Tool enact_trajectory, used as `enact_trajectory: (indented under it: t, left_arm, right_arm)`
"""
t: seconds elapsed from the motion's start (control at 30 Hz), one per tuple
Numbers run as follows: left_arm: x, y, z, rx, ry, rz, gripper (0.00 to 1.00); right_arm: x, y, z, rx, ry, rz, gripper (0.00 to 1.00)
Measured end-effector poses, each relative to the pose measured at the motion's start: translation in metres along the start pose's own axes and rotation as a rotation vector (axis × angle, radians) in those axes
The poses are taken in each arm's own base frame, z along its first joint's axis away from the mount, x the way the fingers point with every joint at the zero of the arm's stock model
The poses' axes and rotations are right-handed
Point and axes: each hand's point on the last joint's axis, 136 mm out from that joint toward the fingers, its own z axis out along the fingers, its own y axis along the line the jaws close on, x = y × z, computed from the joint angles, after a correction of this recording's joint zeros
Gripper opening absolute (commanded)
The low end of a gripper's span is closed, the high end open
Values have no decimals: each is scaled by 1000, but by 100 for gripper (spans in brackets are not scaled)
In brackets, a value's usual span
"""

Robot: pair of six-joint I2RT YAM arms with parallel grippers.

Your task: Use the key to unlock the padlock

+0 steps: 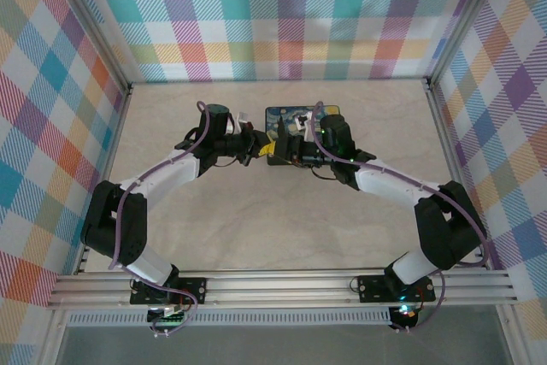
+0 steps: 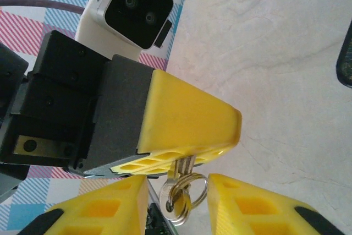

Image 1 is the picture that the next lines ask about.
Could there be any black box starry night lid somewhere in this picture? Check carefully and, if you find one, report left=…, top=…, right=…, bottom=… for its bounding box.
left=264, top=103, right=343, bottom=168

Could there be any thin black right gripper wire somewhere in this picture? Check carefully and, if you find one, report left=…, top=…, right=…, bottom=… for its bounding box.
left=309, top=165, right=339, bottom=183

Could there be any aluminium table side rail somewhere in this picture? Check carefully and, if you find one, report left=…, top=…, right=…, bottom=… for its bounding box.
left=425, top=80, right=491, bottom=271
left=75, top=85, right=134, bottom=275

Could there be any long aluminium mounting rail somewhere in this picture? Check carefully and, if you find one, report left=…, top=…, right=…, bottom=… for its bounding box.
left=46, top=270, right=521, bottom=310

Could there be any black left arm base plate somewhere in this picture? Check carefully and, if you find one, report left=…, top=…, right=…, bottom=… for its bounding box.
left=130, top=277, right=209, bottom=306

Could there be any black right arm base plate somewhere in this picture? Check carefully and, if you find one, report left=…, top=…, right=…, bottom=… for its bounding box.
left=357, top=274, right=437, bottom=303

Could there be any grey slotted cable duct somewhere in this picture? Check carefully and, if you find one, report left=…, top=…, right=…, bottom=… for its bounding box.
left=66, top=311, right=394, bottom=327

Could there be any aluminium frame post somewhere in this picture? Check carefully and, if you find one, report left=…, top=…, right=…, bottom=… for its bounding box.
left=425, top=0, right=512, bottom=89
left=42, top=0, right=134, bottom=93

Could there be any short aluminium frame leg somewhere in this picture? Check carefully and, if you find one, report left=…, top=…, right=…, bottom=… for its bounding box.
left=496, top=304, right=530, bottom=365
left=38, top=308, right=73, bottom=365

